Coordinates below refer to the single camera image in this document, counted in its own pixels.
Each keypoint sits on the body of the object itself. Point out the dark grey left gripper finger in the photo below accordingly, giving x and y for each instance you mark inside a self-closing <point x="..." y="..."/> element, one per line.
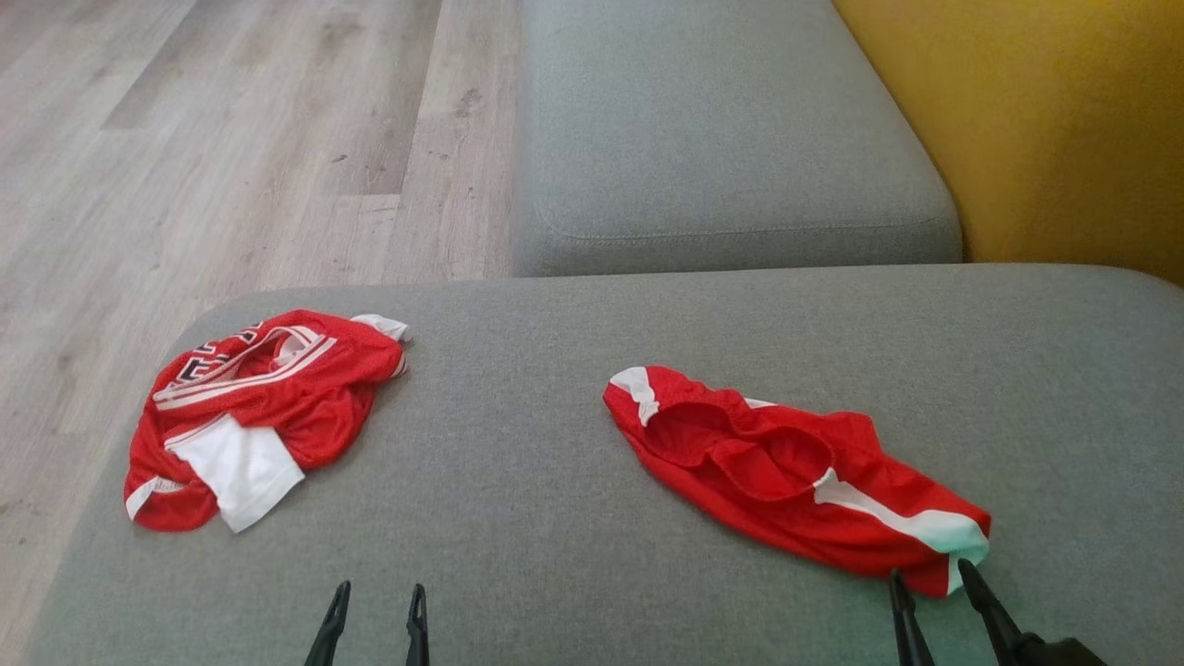
<point x="329" y="629"/>
<point x="418" y="634"/>

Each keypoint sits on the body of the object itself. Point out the narrow grey sofa seat cushion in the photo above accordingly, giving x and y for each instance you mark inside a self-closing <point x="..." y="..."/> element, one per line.
<point x="721" y="139"/>

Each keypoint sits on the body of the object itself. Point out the wide yellow sofa backrest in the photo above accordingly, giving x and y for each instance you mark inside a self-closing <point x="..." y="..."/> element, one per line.
<point x="1045" y="120"/>

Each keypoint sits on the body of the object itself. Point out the red jersey with white trim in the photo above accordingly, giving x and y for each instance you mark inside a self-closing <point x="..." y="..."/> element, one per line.
<point x="314" y="407"/>

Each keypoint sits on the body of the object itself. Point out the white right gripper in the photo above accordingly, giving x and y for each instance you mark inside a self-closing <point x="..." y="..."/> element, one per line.
<point x="1054" y="654"/>

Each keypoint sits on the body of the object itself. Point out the red shorts with white stripe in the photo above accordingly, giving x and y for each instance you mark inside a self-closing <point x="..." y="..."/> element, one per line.
<point x="740" y="462"/>

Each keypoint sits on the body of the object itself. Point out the large grey sofa seat cushion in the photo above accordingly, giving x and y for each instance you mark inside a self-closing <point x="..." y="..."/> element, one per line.
<point x="518" y="518"/>

